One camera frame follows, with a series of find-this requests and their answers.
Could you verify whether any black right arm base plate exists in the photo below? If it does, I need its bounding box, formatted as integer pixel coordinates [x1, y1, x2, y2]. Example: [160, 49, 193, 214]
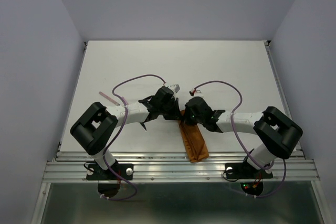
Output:
[223, 161, 273, 180]

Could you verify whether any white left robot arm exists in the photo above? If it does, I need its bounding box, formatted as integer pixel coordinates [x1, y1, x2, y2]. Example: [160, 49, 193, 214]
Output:
[70, 84, 181, 179]

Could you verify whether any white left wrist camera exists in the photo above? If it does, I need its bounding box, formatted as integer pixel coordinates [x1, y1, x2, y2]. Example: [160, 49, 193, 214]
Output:
[167, 84, 180, 94]

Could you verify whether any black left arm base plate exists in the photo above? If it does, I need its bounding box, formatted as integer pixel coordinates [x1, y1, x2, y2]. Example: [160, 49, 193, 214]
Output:
[85, 163, 134, 181]

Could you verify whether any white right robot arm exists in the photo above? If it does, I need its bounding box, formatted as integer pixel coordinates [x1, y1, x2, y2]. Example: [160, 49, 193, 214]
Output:
[183, 97, 303, 177]

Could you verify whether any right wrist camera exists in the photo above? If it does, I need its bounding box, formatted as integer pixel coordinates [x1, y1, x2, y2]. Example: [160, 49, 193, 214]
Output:
[189, 88, 204, 98]

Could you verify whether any orange brown cloth napkin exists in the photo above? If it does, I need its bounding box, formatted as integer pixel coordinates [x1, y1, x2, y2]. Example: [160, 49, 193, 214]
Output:
[178, 120, 209, 163]

